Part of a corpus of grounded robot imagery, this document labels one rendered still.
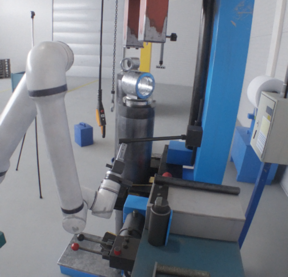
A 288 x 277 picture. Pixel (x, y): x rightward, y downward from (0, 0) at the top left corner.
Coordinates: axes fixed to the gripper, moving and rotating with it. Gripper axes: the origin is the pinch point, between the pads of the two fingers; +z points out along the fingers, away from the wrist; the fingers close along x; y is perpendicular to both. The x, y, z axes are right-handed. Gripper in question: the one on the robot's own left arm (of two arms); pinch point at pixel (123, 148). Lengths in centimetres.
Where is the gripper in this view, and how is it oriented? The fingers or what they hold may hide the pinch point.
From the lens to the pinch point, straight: 111.6
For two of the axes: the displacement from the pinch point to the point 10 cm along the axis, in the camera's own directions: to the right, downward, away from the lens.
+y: -9.2, -3.5, -1.4
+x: -2.6, 3.2, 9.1
